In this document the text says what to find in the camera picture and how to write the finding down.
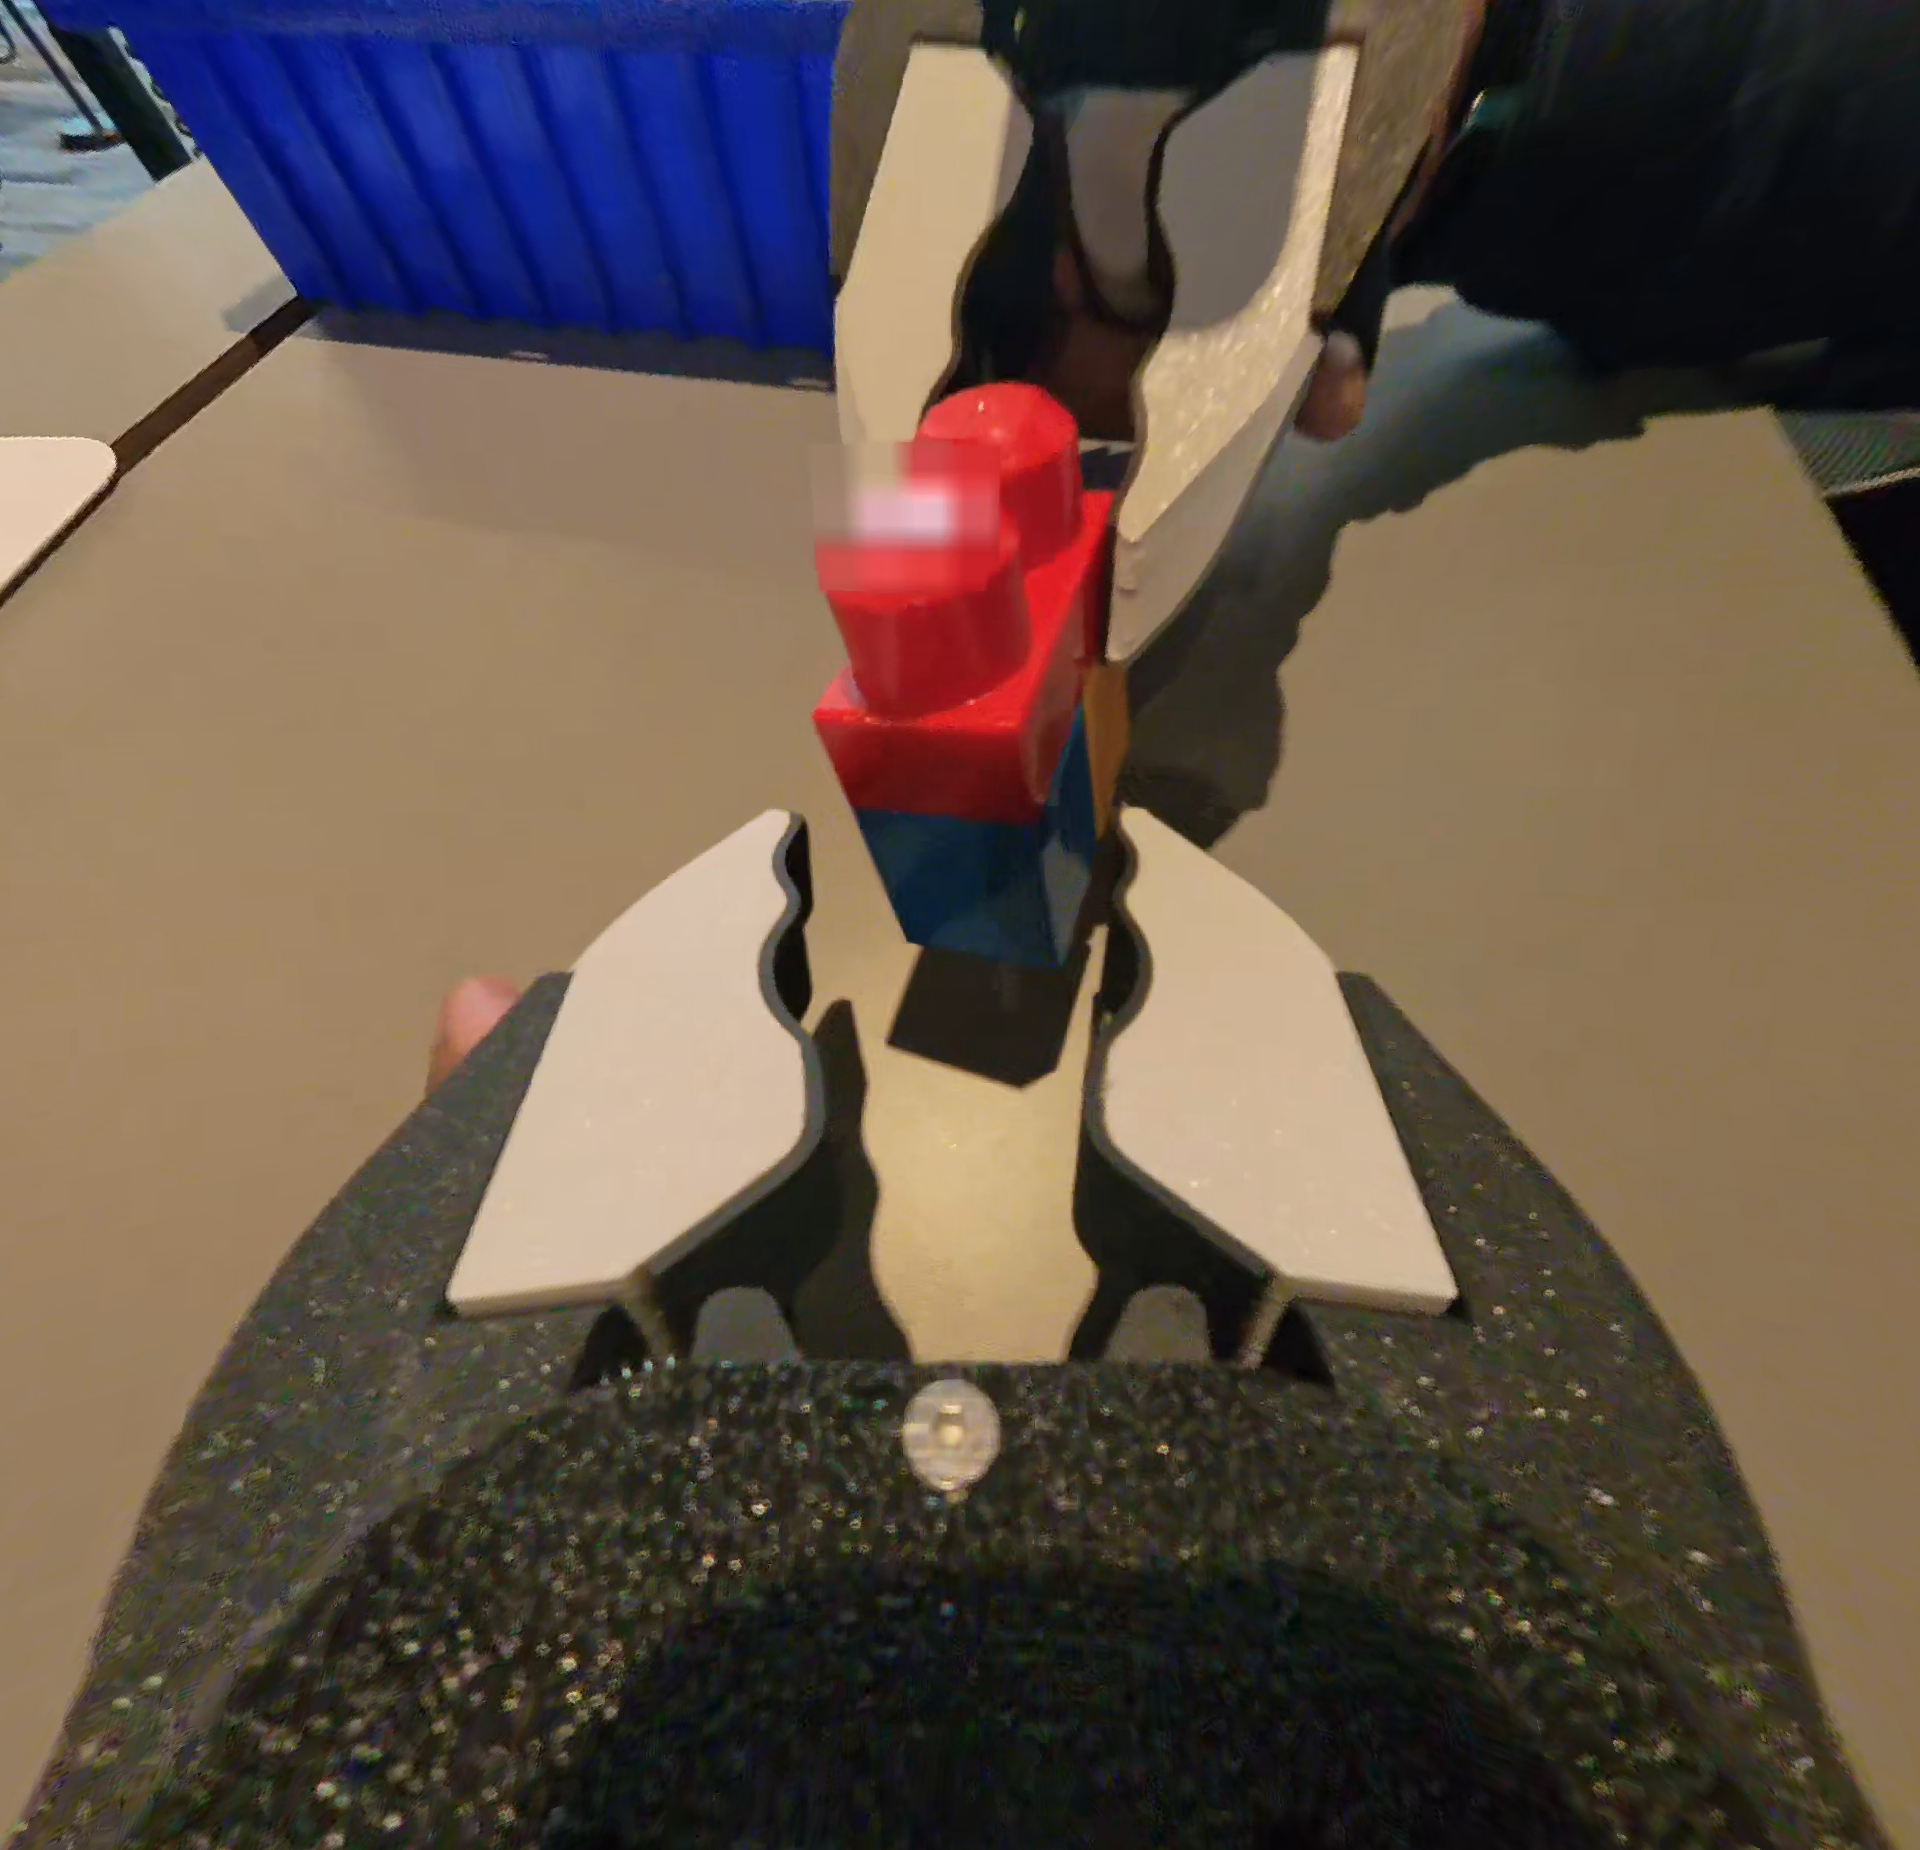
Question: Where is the black mesh chair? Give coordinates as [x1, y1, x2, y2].
[1778, 411, 1920, 667]

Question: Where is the person's right hand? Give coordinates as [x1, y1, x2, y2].
[1299, 327, 1375, 446]

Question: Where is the red mega block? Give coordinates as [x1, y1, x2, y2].
[815, 383, 1122, 829]

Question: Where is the blue plastic bin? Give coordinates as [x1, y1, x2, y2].
[23, 0, 887, 355]

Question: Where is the yellow mega block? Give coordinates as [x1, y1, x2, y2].
[1083, 660, 1131, 843]

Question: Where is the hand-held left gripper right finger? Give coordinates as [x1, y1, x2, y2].
[1083, 806, 1461, 1317]

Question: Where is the person's left hand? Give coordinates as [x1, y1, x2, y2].
[432, 975, 522, 1090]

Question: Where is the blue mega block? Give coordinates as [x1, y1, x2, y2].
[855, 702, 1110, 971]

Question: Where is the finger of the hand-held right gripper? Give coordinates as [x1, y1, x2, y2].
[1108, 41, 1364, 667]
[832, 43, 1041, 451]

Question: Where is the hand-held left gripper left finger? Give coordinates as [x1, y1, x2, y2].
[446, 810, 827, 1317]

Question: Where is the person's right forearm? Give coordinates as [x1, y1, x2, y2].
[1373, 0, 1920, 383]

